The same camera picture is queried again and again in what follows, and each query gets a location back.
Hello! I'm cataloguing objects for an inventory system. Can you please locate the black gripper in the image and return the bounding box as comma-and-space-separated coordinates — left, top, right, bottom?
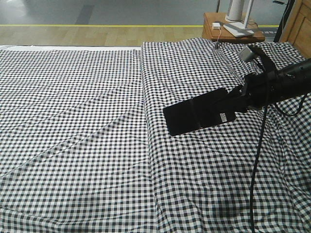
225, 71, 279, 113

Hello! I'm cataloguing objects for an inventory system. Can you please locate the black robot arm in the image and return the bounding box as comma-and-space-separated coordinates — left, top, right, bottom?
222, 59, 311, 113

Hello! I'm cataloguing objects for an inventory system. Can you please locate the black white checkered bed sheet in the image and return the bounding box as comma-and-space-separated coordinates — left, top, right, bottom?
0, 50, 157, 233

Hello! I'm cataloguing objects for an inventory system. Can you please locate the wooden nightstand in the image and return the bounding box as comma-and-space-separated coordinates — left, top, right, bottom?
202, 12, 265, 44

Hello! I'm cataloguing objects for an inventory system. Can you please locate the white charger adapter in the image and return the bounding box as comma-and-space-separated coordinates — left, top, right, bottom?
212, 22, 221, 30

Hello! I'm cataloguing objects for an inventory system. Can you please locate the black white checkered duvet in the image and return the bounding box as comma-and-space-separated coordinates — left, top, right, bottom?
141, 38, 311, 233

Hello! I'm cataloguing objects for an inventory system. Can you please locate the wooden headboard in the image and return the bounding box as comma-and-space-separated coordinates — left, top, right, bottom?
279, 0, 311, 58

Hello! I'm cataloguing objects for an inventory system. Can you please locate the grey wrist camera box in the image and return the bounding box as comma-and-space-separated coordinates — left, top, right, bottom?
238, 46, 257, 63

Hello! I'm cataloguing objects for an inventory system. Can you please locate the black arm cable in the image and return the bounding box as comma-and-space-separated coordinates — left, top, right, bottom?
249, 80, 307, 233

